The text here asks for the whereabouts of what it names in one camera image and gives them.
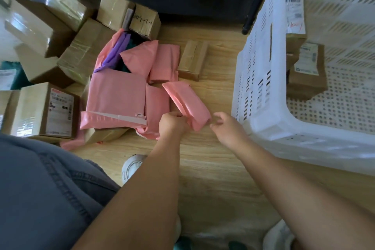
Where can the person's left hand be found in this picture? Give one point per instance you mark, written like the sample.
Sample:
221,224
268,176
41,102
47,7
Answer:
173,126

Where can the person's right hand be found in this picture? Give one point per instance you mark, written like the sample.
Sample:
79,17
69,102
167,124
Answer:
230,131

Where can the white plastic crate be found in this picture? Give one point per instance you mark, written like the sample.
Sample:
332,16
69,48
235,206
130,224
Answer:
293,141

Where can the pink purple teal mailers pile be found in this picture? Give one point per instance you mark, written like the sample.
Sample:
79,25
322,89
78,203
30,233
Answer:
164,62

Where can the teal mailer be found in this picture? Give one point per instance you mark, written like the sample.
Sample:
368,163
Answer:
126,66
23,78

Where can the long white label cardboard box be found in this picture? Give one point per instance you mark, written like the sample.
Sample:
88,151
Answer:
307,82

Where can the thin plain cardboard box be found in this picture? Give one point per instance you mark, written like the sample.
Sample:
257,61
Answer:
292,60

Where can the purple mailer bag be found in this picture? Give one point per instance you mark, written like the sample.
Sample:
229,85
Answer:
115,50

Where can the pile of cardboard parcels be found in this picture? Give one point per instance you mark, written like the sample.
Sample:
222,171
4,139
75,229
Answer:
85,50

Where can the small cardboard parcel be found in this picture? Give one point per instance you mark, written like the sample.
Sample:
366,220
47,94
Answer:
294,9

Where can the person's right forearm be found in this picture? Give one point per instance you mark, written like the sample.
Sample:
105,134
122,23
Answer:
293,194

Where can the person's left forearm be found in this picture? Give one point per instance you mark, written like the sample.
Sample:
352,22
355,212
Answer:
137,200

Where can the person's left white shoe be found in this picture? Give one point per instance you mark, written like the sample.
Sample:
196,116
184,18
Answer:
133,167

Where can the person's white shoe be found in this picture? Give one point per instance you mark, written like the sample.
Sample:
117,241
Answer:
278,238
133,167

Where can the person's right white shoe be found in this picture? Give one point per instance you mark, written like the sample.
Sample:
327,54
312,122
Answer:
278,238

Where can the person's left leg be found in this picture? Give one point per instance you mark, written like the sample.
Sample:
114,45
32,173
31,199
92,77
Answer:
44,194

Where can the dark green round object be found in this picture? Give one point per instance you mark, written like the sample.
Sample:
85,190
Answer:
181,245

